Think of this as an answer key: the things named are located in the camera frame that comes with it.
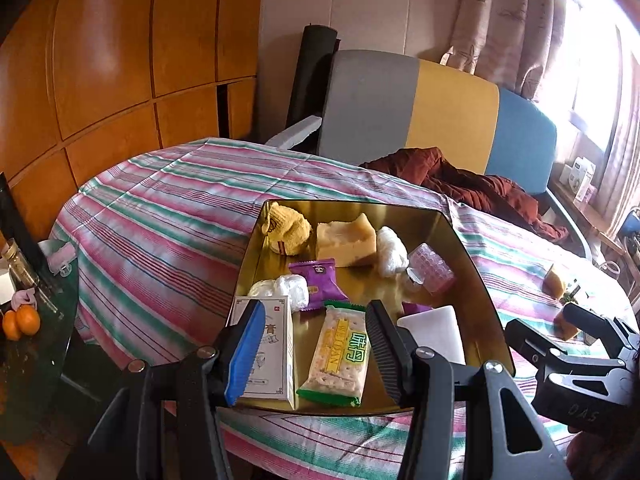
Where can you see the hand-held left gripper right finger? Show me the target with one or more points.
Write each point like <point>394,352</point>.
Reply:
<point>382,350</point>

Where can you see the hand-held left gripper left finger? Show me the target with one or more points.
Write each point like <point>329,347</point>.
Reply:
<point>245,355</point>

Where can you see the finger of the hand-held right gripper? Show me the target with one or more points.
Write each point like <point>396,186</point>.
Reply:
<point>607,330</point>
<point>530,345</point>

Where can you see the green cracker packet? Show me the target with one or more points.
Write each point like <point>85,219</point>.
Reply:
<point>340,355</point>

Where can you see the small purple packet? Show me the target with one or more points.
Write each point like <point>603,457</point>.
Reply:
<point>415,308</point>

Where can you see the white rectangular block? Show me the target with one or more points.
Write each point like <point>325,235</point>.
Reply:
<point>435,332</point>

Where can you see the white plastic bag wad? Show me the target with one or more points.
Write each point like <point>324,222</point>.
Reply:
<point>390,252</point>
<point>285,287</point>

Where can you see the pink bubble case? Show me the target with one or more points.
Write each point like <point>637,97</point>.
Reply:
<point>430,267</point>

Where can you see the large yellow sponge block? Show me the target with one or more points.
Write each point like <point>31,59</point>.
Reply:
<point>345,242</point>

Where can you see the gold metal tray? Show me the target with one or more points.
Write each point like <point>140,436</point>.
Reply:
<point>350,210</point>

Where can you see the white medicine box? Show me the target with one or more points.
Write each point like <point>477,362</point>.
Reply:
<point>277,355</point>

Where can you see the small tan wrapped snack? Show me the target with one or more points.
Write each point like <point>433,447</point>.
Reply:
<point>555,282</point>

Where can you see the purple snack packet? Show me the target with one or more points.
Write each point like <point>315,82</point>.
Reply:
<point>317,280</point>

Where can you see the blue bag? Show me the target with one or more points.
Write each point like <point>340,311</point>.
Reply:
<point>631,227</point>

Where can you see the wooden side shelf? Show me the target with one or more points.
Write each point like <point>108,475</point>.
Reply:
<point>580,215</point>

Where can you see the yellow plush toy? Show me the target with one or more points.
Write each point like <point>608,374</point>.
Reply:
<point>290,230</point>

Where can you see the small white product box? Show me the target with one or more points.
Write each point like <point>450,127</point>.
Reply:
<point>566,175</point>

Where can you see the red-brown jacket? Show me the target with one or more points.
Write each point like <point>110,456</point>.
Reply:
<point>475,190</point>

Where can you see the striped tablecloth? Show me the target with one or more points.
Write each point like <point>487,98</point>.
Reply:
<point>175,200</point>

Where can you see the glass side table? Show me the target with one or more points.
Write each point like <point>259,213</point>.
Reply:
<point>30,385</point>

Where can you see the orange fruit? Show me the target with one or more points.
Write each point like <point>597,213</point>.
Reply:
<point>29,320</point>
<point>11,327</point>

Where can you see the small pink item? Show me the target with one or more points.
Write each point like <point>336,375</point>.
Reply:
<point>24,299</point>

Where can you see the glass bottle gold cap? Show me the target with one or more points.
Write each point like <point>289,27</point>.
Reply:
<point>20,265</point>

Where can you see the grey yellow blue chair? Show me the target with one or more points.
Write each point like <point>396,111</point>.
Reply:
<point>370,100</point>

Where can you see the wooden wardrobe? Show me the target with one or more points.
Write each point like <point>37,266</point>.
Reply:
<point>125,60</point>

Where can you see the patterned curtain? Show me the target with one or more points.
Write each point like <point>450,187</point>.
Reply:
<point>500,15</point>

